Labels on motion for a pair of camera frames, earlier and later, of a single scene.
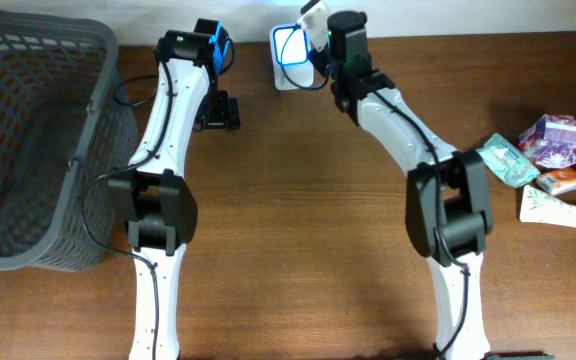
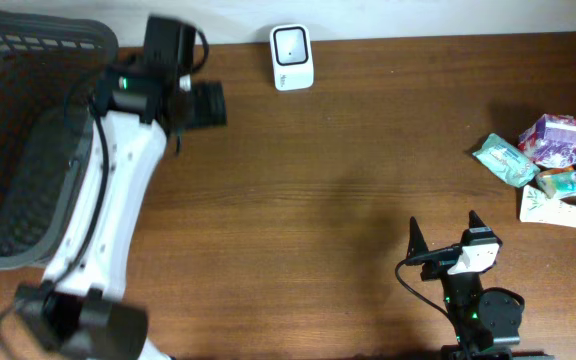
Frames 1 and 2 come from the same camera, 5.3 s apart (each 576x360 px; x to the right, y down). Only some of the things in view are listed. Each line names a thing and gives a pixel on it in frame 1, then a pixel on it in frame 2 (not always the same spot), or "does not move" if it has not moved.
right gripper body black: (322, 58) -> (437, 263)
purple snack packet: (560, 141) does not move
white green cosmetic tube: (538, 207) does not move
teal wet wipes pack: (509, 160) does not move
